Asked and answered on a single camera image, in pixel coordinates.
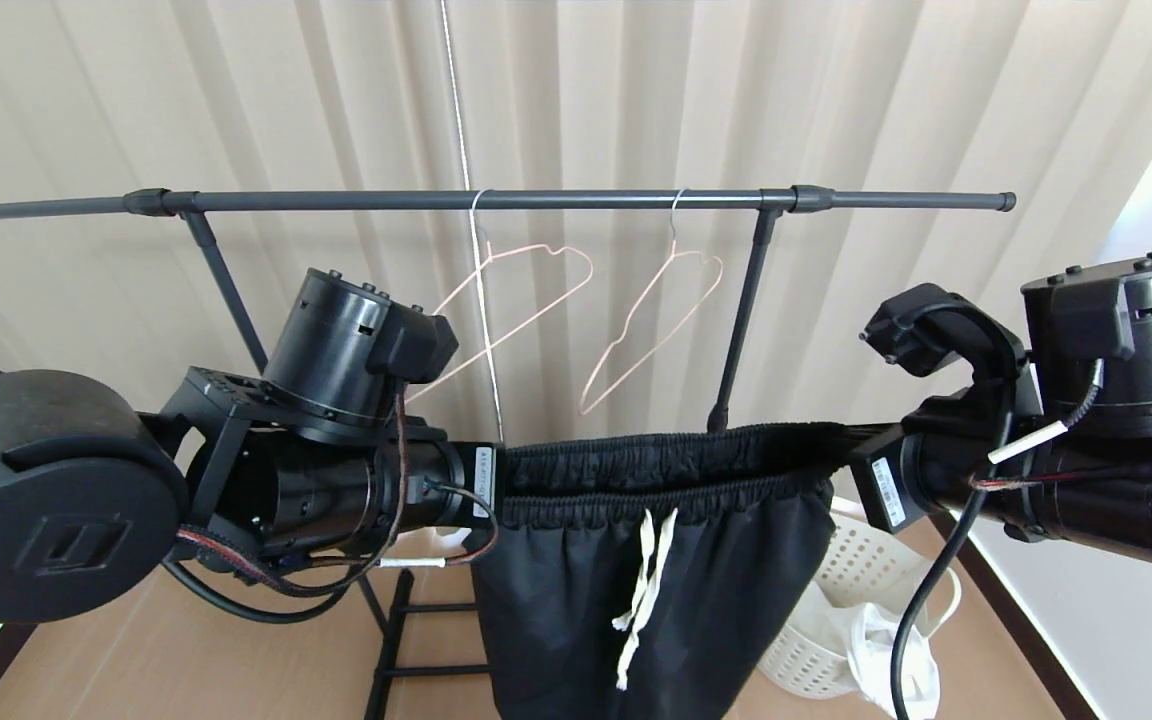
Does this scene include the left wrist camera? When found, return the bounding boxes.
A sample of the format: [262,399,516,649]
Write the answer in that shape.
[364,298,460,389]

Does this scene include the beige curtain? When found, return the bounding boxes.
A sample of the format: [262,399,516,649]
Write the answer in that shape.
[0,0,1152,501]

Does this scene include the white laundry basket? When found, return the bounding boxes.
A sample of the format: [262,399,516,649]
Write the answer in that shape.
[756,495,964,701]

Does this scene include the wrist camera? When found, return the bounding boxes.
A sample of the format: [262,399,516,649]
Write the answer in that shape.
[861,283,1029,423]
[364,298,460,389]

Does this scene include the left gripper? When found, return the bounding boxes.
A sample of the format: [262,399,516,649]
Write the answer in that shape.
[231,425,504,561]

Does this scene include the black clothes rack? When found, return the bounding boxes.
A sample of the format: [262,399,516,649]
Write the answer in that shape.
[0,185,1017,720]

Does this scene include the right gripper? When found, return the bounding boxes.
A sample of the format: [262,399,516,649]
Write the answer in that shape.
[851,425,1152,579]

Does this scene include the black shorts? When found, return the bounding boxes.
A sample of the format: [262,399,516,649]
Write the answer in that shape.
[471,422,897,720]

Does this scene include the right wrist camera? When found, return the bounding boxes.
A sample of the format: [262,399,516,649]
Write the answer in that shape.
[861,283,1029,423]

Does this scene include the pink clothes hanger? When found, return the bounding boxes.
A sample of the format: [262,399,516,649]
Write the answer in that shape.
[406,190,595,406]
[579,188,724,416]

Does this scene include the white printed T-shirt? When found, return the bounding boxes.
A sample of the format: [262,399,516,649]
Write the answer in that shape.
[826,598,942,720]

